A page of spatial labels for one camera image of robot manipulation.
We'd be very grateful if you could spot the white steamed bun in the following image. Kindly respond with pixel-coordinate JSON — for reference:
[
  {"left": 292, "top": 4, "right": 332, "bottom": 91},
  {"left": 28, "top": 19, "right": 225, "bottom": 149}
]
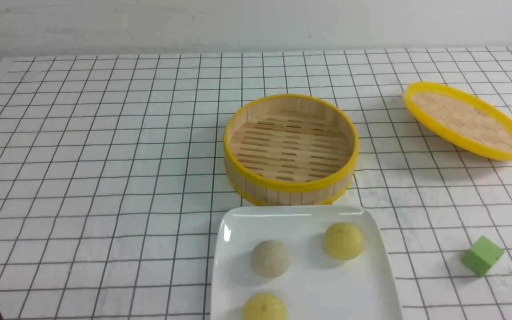
[{"left": 251, "top": 240, "right": 291, "bottom": 278}]

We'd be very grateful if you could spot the bamboo steamer basket yellow rim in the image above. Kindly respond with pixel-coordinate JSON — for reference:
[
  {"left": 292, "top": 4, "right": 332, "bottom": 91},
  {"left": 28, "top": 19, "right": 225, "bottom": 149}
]
[{"left": 222, "top": 94, "right": 359, "bottom": 205}]

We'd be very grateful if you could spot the yellow steamed bun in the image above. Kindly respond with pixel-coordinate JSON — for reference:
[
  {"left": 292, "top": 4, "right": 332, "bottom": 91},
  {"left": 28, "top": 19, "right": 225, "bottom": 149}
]
[
  {"left": 323, "top": 222, "right": 364, "bottom": 261},
  {"left": 241, "top": 293, "right": 288, "bottom": 320}
]

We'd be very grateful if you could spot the white square plate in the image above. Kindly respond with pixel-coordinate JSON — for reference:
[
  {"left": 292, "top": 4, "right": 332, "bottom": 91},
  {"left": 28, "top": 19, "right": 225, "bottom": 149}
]
[{"left": 211, "top": 205, "right": 404, "bottom": 320}]

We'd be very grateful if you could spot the green cube block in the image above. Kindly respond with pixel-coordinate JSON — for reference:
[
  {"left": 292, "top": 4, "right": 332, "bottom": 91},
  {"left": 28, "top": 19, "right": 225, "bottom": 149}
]
[{"left": 460, "top": 236, "right": 504, "bottom": 277}]

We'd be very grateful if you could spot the bamboo steamer lid yellow rim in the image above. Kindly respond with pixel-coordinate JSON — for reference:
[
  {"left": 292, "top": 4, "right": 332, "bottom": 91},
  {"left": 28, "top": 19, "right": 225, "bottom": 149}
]
[{"left": 403, "top": 82, "right": 512, "bottom": 161}]

